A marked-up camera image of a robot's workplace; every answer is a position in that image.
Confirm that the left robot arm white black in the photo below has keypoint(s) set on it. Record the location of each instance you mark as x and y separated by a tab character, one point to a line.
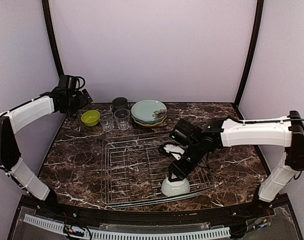
67	98

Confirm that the black frame post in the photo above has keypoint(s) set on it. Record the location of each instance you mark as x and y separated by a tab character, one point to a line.
52	37
250	53

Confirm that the yellow dotted plate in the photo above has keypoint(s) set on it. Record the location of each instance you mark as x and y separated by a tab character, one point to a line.
148	125

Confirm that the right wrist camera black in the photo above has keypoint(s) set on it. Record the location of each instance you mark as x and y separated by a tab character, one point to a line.
171	150

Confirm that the clear glass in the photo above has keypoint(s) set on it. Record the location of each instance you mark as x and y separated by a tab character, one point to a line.
106	120
122	118

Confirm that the grey mug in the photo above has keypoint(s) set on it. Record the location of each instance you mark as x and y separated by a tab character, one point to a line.
119	103

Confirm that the lime green bowl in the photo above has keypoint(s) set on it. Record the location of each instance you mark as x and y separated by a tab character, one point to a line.
90	118

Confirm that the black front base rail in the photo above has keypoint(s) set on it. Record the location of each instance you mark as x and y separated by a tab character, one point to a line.
237	217

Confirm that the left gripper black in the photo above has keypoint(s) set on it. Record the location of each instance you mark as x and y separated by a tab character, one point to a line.
84	96

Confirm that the left black frame post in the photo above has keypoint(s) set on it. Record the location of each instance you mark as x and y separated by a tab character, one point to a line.
52	37

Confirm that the wire dish rack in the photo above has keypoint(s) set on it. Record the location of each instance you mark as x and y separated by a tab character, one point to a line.
133	171

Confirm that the pale celadon ribbed bowl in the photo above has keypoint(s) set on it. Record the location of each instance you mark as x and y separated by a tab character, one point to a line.
171	189

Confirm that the light green flower plate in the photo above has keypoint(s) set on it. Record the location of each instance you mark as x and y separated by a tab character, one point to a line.
149	110

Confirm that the white slotted cable duct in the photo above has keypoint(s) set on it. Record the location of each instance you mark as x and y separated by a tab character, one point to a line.
111	233

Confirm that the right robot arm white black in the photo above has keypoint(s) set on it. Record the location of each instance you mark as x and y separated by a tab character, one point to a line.
193	143

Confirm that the blue dotted plate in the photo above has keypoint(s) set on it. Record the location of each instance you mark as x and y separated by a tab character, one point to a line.
148	122

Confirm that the right black frame post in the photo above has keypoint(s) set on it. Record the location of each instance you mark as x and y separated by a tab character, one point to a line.
250	53

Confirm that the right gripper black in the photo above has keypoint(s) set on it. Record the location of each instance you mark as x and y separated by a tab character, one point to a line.
178	170

